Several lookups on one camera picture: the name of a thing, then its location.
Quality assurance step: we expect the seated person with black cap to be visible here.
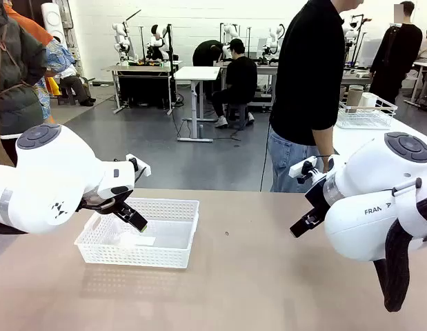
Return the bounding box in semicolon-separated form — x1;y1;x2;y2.
210;38;259;130

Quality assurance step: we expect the bending person in black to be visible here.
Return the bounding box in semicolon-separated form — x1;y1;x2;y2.
192;39;225;67

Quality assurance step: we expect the person's right forearm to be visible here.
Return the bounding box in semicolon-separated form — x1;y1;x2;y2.
311;127;335;159

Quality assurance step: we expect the person in orange jacket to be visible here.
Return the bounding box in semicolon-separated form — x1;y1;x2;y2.
2;2;77;121

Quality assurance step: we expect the white paper slip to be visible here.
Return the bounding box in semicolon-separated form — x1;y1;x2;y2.
119;233;157;248

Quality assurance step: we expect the grey stool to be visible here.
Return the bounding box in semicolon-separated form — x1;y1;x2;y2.
226;102;250;130

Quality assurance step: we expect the right arm white wrist camera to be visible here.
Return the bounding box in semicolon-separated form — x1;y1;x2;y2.
288;155;319;184

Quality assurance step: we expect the standing person in black coat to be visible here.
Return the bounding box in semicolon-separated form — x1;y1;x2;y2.
368;0;424;105

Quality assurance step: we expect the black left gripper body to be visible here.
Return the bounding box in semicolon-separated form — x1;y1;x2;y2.
76;185;139;217

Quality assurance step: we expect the white tower appliance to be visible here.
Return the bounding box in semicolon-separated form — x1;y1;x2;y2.
40;2;68;46

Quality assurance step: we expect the white wire dish rack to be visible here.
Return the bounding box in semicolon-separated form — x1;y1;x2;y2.
336;92;399;130

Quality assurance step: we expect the grey workbench with black panel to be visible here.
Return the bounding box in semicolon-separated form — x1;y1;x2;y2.
101;59;183;115

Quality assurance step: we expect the person in black sweater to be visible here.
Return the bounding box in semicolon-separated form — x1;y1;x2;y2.
266;0;364;194

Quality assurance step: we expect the white perforated plastic basket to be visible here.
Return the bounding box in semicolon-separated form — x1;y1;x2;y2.
73;197;201;270

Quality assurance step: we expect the arm white wrist camera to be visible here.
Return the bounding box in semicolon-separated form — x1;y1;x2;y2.
288;155;319;184
125;153;152;178

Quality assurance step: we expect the white cup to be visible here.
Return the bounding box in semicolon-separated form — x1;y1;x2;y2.
359;92;378;108

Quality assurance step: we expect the white side table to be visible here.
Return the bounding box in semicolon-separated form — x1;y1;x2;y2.
330;103;427;163

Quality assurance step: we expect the white height-adjustable desk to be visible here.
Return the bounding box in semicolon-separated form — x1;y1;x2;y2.
172;66;223;143

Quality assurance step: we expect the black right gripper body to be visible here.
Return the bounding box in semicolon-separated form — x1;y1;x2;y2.
304;178;334;221

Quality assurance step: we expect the grey background workbench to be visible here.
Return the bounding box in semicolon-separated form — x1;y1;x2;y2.
219;57;280;108

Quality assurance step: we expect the black cable sleeve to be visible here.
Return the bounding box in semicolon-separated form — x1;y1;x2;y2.
373;196;427;313

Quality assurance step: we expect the person in green jacket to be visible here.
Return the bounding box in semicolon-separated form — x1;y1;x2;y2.
0;0;49;167

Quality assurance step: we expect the seated person in brown trousers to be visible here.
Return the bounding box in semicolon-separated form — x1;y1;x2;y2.
59;65;97;108

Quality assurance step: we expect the left arm white wrist camera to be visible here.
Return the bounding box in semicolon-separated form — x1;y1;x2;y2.
125;153;152;178

